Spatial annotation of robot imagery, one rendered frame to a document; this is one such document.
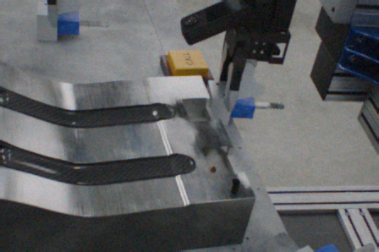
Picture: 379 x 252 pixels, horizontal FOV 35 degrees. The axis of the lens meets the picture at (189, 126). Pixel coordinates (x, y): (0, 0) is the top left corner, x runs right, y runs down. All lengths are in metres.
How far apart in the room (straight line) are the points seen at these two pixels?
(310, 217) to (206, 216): 1.00
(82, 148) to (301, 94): 1.86
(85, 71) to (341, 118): 1.59
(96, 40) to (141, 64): 0.11
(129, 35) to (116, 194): 0.51
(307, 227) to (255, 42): 0.89
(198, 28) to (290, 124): 1.53
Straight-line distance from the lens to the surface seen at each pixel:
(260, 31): 0.88
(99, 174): 0.75
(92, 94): 0.87
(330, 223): 1.73
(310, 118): 2.44
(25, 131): 0.76
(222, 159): 0.82
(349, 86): 1.24
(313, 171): 2.20
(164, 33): 1.20
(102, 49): 1.13
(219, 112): 0.96
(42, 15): 1.12
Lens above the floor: 1.41
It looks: 39 degrees down
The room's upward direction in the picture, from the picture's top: 10 degrees clockwise
